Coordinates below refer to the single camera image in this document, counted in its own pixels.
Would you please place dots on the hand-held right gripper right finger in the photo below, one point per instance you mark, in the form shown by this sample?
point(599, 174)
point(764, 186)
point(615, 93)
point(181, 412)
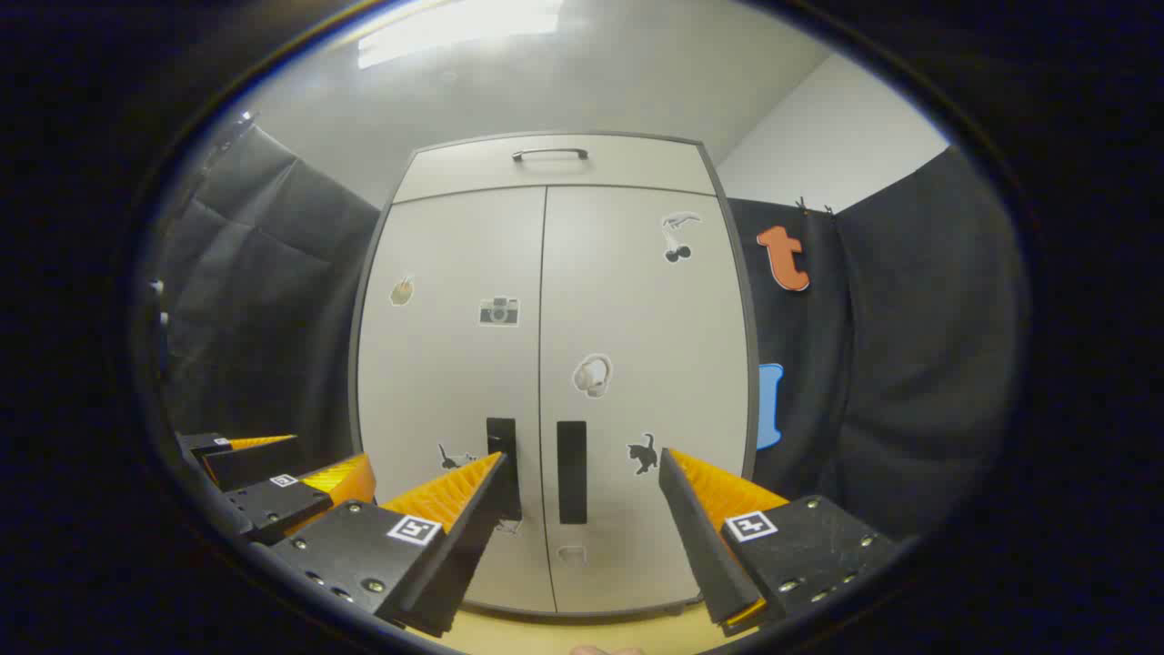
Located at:
point(707, 546)

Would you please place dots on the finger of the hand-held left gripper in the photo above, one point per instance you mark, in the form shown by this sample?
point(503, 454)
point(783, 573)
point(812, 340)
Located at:
point(259, 462)
point(273, 505)

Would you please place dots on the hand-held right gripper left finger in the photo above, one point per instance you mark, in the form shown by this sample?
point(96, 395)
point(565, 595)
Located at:
point(464, 555)

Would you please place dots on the grey double-door shoe cabinet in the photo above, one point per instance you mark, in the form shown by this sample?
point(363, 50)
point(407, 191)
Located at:
point(754, 364)

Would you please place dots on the cabinet door with camera sticker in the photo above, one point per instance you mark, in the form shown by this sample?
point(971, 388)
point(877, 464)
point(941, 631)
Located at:
point(436, 364)

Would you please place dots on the cabinet door with headphones sticker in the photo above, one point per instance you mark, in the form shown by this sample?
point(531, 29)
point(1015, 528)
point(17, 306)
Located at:
point(637, 318)

